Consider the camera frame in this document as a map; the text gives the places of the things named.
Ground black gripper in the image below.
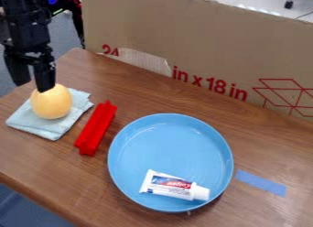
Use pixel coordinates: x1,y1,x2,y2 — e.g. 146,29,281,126
3,43,56,92

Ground yellow egg-shaped ball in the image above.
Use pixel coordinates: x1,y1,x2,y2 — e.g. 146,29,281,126
31,83,72,119

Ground light blue cloth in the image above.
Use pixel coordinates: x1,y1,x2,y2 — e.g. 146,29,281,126
7,89,92,141

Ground red plastic block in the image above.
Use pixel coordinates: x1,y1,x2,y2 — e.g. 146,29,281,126
75,101,118,157

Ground blue round plate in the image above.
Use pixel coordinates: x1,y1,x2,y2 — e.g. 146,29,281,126
107,113,234,213

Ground white toothpaste tube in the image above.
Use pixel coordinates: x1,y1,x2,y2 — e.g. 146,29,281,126
139,169,210,201

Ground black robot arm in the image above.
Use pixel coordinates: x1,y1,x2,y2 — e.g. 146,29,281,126
0,0,56,92

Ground black computer with lights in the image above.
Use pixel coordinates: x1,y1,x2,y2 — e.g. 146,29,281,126
43,0,86,48

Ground brown cardboard box panel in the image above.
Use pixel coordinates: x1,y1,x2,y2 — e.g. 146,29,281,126
82,0,313,123

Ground black chair caster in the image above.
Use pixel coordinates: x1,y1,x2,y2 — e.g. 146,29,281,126
284,1,293,9

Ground blue tape strip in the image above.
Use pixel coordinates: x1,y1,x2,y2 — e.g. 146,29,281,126
234,169,288,197

